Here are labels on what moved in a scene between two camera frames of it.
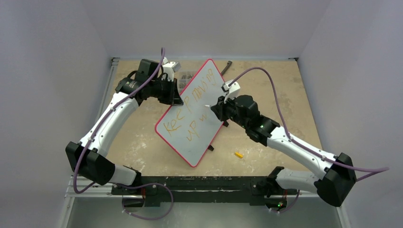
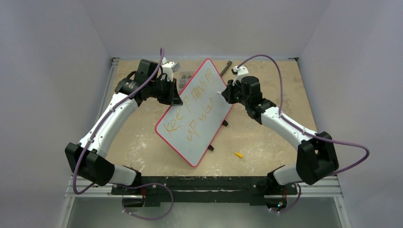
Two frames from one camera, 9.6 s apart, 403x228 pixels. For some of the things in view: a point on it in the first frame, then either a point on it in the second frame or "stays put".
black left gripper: (173, 98) stays put
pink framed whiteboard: (192, 128) stays put
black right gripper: (222, 110) to (228, 95)
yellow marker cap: (238, 155) stays put
